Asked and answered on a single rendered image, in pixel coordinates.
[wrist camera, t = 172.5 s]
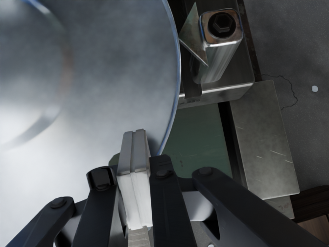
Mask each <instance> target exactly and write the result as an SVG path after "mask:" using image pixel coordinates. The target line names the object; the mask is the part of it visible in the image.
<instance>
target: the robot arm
mask: <svg viewBox="0 0 329 247"><path fill-rule="evenodd" d="M191 176H192V178H182V177H178V176H177V174H176V172H175V171H174V168H173V165H172V162H171V158H170V156H168V155H167V154H163V155H158V156H153V157H151V155H150V150H149V145H148V140H147V135H146V131H145V130H144V129H138V130H136V132H133V131H127V132H125V133H124V134H123V138H122V144H121V150H120V156H119V162H118V164H116V165H111V166H101V167H98V168H95V169H92V170H90V171H89V172H87V173H86V178H87V181H88V185H89V188H90V192H89V195H88V198H87V199H84V200H82V201H79V202H76V203H74V200H73V197H70V196H65V197H58V198H55V199H54V200H52V201H50V202H49V203H48V204H46V205H45V206H44V207H43V208H42V209H41V210H40V211H39V212H38V213H37V214H36V215H35V217H34V218H33V219H32V220H31V221H30V222H29V223H28V224H27V225H26V226H25V227H24V228H23V229H22V230H21V231H20V232H19V233H18V234H17V235H16V236H15V237H14V238H13V239H12V240H11V241H10V242H9V243H8V244H7V245H6V246H5V247H53V244H54V243H55V246H56V247H128V235H129V231H128V227H129V229H131V230H135V229H140V228H142V226H144V225H146V226H147V227H150V226H153V239H154V247H198V246H197V243H196V240H195V236H194V233H193V230H192V226H191V223H190V221H199V222H200V226H201V228H202V229H203V230H204V231H205V233H206V234H207V235H208V236H209V237H210V239H211V240H212V241H213V242H214V244H215V245H216V246H217V247H329V246H328V245H326V244H325V243H324V242H322V241H321V240H319V239H318V238H316V237H315V236H314V235H312V234H311V233H309V232H308V231H306V230H305V229H304V228H302V227H301V226H299V225H298V224H296V223H295V222H293V221H292V220H291V219H289V218H288V217H287V216H285V215H284V214H282V213H281V212H279V211H278V210H277V209H275V208H274V207H272V206H271V205H269V204H268V203H267V202H265V201H264V200H262V199H261V198H259V197H258V196H256V195H255V194H253V193H252V192H251V191H249V190H248V189H246V188H245V187H243V186H242V185H241V184H239V183H238V182H236V181H235V180H233V179H232V178H231V177H229V176H228V175H226V174H225V173H223V172H222V171H221V170H219V169H217V168H214V167H202V168H199V169H197V170H195V171H194V172H193V173H192V175H191ZM126 221H127V223H128V227H127V223H126Z"/></svg>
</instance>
